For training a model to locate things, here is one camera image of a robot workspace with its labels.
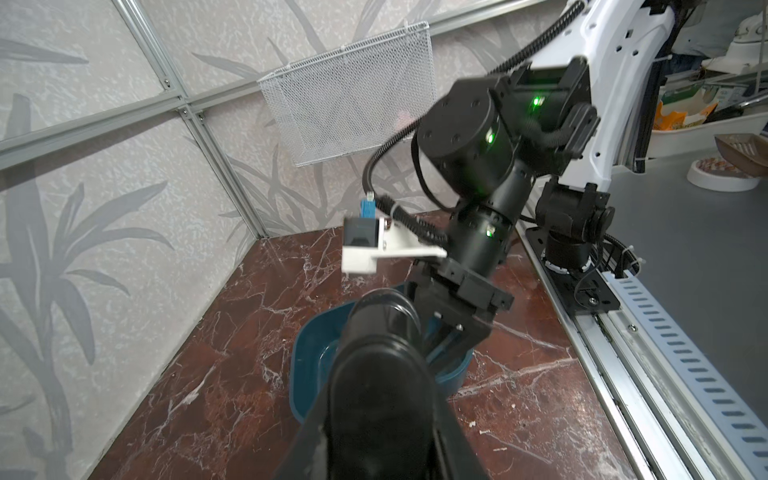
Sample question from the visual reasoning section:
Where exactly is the teal plastic tray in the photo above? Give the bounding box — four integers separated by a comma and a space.
289, 285, 476, 425

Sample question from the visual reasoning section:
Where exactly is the aluminium mounting rail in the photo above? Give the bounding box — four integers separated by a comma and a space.
522, 239, 767, 479

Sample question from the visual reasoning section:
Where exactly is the white wire mesh basket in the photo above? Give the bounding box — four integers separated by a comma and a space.
259, 21, 436, 167

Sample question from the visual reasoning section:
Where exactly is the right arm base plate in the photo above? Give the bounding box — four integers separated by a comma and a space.
532, 179, 642, 318

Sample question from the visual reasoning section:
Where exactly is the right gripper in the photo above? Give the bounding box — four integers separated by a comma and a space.
405, 263, 514, 374

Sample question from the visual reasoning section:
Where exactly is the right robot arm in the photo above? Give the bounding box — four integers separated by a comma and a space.
410, 1, 689, 371

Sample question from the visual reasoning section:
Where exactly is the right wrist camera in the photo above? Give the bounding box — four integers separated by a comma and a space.
341, 217, 447, 275

